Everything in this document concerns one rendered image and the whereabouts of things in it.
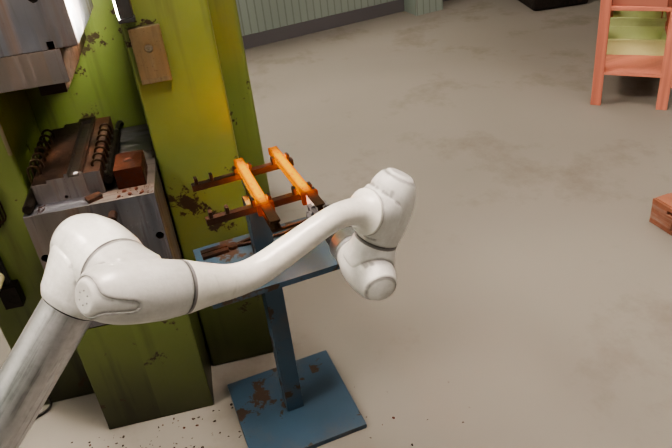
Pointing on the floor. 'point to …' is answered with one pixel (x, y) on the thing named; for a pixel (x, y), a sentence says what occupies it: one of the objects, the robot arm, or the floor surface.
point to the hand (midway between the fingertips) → (315, 203)
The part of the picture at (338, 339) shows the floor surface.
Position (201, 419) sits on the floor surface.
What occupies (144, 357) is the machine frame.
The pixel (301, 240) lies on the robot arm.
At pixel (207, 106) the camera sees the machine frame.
